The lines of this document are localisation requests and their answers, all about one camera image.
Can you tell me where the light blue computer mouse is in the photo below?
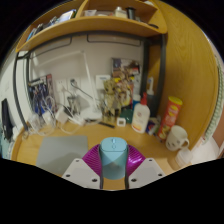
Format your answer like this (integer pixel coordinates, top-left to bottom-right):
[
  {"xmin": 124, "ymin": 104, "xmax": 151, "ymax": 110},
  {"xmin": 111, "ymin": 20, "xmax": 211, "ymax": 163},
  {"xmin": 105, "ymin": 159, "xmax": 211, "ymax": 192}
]
[{"xmin": 98, "ymin": 137, "xmax": 130, "ymax": 181}]

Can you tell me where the steel cup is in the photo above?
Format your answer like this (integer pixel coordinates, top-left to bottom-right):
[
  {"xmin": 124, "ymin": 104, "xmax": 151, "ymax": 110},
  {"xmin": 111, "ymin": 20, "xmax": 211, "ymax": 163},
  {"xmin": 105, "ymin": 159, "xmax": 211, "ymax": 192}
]
[{"xmin": 66, "ymin": 95, "xmax": 81, "ymax": 114}]

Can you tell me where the white power strip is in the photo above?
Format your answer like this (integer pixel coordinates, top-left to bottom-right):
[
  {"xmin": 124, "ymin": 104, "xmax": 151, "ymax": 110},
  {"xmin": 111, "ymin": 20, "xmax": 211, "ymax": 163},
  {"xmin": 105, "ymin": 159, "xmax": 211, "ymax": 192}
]
[{"xmin": 66, "ymin": 113, "xmax": 88, "ymax": 126}]

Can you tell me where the white lotion bottle red cap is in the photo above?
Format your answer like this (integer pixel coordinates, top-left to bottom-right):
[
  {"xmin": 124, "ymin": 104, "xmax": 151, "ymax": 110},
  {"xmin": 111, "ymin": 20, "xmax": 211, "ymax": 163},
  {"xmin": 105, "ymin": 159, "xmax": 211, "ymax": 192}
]
[{"xmin": 130, "ymin": 92, "xmax": 151, "ymax": 134}]

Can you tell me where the clear bottle white pump nozzle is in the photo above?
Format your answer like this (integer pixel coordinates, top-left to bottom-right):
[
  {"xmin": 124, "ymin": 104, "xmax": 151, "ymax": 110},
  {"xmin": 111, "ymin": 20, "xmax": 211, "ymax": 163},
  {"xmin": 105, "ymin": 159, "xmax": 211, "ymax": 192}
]
[{"xmin": 145, "ymin": 77, "xmax": 158, "ymax": 118}]

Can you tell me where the clear plastic cup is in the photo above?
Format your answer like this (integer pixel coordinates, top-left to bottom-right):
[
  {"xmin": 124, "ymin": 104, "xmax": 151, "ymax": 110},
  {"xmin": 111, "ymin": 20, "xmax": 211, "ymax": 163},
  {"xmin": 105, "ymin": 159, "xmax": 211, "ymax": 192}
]
[{"xmin": 28, "ymin": 113, "xmax": 41, "ymax": 131}]

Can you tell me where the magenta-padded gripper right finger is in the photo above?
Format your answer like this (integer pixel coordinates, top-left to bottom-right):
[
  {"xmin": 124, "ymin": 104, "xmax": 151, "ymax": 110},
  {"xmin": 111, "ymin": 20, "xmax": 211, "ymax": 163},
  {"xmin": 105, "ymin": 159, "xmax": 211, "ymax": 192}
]
[{"xmin": 125, "ymin": 144, "xmax": 167, "ymax": 190}]

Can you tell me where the black power cable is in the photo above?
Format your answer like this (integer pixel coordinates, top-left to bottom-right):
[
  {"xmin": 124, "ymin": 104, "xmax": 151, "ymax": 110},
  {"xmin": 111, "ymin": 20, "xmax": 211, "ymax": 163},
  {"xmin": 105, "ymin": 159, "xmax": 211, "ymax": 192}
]
[{"xmin": 70, "ymin": 79, "xmax": 101, "ymax": 106}]

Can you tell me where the white charger block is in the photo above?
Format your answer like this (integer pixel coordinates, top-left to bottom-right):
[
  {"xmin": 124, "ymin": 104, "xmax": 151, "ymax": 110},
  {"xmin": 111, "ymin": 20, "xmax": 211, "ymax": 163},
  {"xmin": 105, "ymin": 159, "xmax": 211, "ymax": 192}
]
[{"xmin": 54, "ymin": 108, "xmax": 69, "ymax": 125}]

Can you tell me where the small white desk clock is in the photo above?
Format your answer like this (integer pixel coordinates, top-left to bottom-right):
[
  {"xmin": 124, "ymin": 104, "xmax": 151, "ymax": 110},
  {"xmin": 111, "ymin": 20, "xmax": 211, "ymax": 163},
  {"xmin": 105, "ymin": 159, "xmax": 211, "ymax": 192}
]
[{"xmin": 116, "ymin": 116, "xmax": 127, "ymax": 128}]

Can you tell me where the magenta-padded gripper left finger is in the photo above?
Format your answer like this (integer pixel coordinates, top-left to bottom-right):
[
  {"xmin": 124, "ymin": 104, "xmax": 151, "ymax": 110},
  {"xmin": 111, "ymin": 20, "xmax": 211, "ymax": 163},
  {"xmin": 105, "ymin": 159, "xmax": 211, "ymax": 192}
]
[{"xmin": 61, "ymin": 143, "xmax": 103, "ymax": 190}]

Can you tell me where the white desk lamp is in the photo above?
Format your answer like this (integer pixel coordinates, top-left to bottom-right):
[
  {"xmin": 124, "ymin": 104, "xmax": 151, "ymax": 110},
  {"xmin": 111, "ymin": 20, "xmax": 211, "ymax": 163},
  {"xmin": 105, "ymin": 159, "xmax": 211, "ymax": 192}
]
[{"xmin": 31, "ymin": 49, "xmax": 104, "ymax": 122}]

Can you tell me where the white wall socket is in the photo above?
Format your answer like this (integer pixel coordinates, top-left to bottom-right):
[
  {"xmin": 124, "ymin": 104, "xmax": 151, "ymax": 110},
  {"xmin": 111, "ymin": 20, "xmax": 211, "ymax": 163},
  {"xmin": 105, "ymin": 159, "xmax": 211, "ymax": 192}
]
[
  {"xmin": 68, "ymin": 77, "xmax": 82, "ymax": 92},
  {"xmin": 54, "ymin": 78, "xmax": 69, "ymax": 93}
]

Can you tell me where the white wall box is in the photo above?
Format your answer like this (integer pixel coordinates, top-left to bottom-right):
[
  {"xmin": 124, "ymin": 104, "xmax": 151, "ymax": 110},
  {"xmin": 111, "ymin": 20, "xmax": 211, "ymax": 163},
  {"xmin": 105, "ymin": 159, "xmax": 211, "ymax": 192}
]
[{"xmin": 95, "ymin": 74, "xmax": 111, "ymax": 90}]

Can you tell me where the grey mouse pad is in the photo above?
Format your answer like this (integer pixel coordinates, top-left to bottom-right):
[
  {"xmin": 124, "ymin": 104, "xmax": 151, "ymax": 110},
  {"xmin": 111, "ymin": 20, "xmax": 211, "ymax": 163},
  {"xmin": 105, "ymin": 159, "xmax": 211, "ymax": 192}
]
[{"xmin": 35, "ymin": 134, "xmax": 89, "ymax": 177}]

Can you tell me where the wooden shelf unit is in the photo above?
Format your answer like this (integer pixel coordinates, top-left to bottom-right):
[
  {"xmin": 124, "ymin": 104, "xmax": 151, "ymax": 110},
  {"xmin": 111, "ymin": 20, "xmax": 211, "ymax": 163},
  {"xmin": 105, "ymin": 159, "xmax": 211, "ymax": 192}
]
[{"xmin": 14, "ymin": 0, "xmax": 169, "ymax": 53}]

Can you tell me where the colourful poster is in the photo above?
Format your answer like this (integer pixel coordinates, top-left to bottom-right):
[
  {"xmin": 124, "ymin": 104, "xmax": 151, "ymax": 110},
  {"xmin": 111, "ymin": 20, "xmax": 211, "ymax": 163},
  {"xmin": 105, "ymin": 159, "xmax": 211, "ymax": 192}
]
[{"xmin": 111, "ymin": 58, "xmax": 143, "ymax": 101}]

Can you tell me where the white charging cable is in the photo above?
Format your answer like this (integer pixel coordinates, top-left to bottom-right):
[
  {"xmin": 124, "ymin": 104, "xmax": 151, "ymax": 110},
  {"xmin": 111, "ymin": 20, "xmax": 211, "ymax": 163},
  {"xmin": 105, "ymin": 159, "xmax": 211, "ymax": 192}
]
[{"xmin": 23, "ymin": 96, "xmax": 89, "ymax": 136}]

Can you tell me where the white printed mug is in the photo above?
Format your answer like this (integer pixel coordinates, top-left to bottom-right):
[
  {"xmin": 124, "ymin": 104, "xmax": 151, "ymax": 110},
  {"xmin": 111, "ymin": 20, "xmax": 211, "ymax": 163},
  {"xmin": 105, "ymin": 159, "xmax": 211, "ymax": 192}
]
[{"xmin": 164, "ymin": 125, "xmax": 190, "ymax": 152}]

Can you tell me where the black hanging bag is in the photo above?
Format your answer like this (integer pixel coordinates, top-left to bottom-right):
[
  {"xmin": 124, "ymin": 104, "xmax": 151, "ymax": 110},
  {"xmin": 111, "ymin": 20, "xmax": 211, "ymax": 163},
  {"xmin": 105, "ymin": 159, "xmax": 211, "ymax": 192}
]
[{"xmin": 0, "ymin": 98, "xmax": 14, "ymax": 141}]

